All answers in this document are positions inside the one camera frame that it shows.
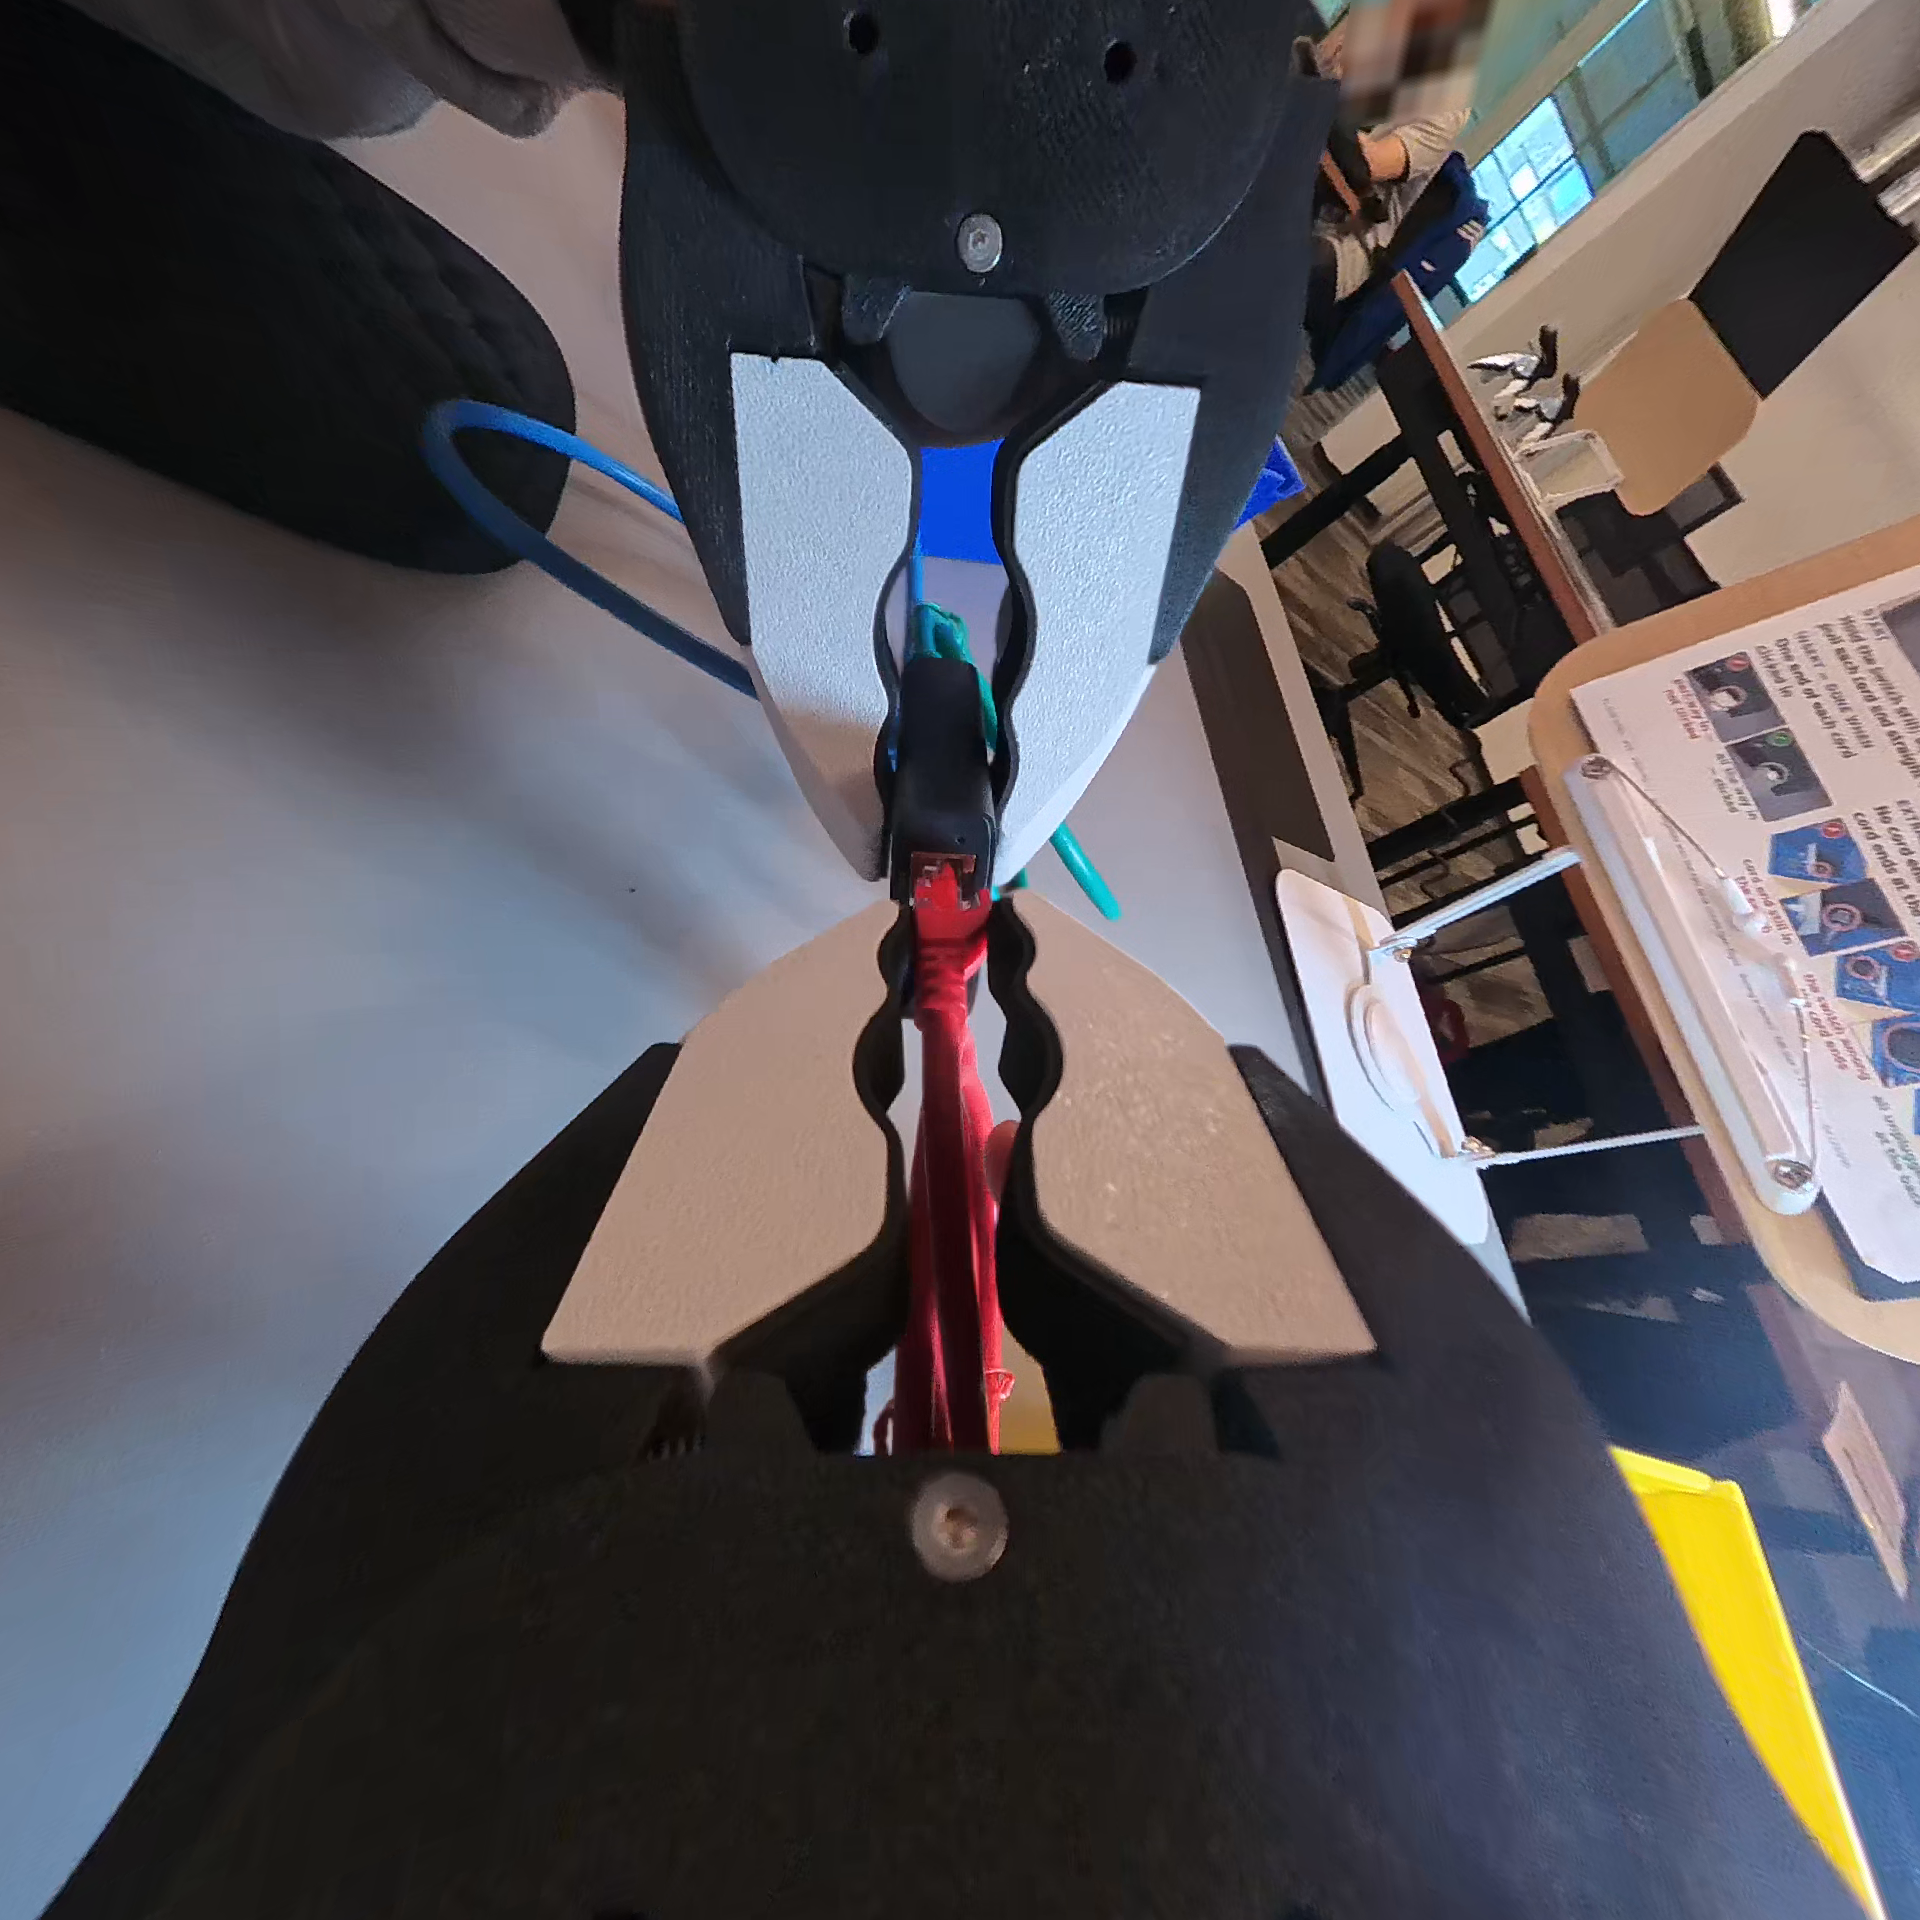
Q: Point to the blue fabric chair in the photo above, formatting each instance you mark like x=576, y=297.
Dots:
x=1394, y=315

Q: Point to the black ethernet port coupler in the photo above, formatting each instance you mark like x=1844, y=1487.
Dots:
x=938, y=766

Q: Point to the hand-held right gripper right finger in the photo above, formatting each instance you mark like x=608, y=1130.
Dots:
x=1170, y=1185

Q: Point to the black mesh cushion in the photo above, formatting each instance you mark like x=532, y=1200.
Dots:
x=225, y=302

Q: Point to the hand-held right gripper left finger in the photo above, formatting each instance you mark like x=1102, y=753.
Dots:
x=749, y=1170

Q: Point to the light wooden rounded table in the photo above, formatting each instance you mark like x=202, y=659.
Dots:
x=1801, y=1285

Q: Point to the black office chair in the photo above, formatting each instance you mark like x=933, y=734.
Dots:
x=1401, y=599

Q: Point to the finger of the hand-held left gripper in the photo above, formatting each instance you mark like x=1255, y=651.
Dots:
x=1102, y=584
x=818, y=570

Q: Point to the long brown-edged desk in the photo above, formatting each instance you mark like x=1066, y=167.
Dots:
x=1499, y=463

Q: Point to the printed instruction sheet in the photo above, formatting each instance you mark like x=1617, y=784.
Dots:
x=1801, y=720

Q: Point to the window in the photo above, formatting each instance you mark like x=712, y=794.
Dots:
x=1529, y=181

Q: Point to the dark crumpled wrappers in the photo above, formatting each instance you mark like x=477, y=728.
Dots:
x=1529, y=384

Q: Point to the clear plastic container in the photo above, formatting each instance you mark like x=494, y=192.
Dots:
x=1591, y=471

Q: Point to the blue plastic bin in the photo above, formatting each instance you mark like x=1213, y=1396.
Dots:
x=959, y=505

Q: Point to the white document stand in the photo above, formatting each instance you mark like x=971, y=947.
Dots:
x=1348, y=962

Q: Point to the yellow plastic bin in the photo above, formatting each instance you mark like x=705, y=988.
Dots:
x=1724, y=1621

